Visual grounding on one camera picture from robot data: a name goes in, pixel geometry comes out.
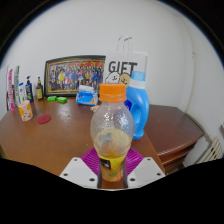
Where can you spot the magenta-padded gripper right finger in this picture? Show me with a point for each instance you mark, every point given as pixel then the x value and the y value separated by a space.
pixel 146 171

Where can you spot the flat round red coaster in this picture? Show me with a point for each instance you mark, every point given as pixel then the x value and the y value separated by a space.
pixel 44 119

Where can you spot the white paper gift bag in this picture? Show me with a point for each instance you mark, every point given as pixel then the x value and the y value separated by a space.
pixel 125 63

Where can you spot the blue tissue pack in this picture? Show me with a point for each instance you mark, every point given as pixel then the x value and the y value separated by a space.
pixel 86 97

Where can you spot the pink and white long box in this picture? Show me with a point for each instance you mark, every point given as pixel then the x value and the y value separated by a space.
pixel 11 90

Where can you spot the pink and yellow mug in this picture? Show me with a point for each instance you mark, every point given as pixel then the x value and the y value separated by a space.
pixel 25 111

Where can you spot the white radiator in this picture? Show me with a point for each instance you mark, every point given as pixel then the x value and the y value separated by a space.
pixel 211 151

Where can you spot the white shampoo bottle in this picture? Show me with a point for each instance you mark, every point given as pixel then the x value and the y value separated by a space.
pixel 22 93

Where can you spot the white and green long box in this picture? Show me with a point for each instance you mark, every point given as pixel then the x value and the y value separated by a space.
pixel 16 81

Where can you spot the orange-capped juice bottle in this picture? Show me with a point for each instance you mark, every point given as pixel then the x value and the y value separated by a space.
pixel 111 133

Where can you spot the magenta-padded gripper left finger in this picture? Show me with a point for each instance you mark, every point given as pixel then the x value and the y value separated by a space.
pixel 78 171

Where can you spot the dark blue pump bottle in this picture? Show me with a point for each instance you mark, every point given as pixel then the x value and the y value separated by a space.
pixel 29 91

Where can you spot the brown pump bottle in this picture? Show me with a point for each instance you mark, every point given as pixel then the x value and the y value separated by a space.
pixel 39 91

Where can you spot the framed group photo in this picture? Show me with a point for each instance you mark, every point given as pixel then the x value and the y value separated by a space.
pixel 73 76

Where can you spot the blue detergent bottle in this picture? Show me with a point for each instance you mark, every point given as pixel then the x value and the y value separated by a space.
pixel 140 106

